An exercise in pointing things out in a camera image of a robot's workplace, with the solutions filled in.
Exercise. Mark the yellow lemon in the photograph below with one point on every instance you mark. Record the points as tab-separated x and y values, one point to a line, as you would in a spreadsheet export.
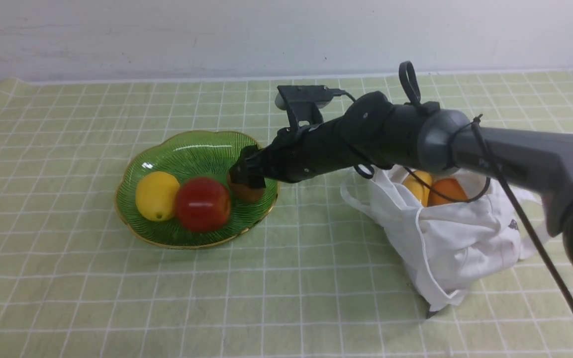
155	196

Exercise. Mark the green glass plate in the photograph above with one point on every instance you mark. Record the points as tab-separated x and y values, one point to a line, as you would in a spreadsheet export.
185	156

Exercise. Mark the brown kiwi fruit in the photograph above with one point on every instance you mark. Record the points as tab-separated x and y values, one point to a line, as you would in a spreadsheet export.
244	193

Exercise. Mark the yellow fruit in bag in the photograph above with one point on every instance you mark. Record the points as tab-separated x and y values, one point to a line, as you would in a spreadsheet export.
419	183

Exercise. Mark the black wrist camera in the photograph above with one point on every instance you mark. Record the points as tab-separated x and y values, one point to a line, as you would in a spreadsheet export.
302	103

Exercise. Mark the red apple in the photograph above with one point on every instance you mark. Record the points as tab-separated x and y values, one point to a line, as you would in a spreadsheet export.
203	205

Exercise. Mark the green checkered tablecloth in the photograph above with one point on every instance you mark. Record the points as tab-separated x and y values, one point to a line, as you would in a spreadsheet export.
316	279

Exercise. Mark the white cloth tote bag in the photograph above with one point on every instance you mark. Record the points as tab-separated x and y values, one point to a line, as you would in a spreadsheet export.
447	248

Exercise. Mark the orange fruit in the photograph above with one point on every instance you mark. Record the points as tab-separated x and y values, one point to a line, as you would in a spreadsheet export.
446	191

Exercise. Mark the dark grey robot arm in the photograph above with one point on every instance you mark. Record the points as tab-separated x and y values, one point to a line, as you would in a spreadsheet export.
422	136

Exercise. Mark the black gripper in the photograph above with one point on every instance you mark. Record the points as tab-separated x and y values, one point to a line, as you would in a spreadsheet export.
315	150

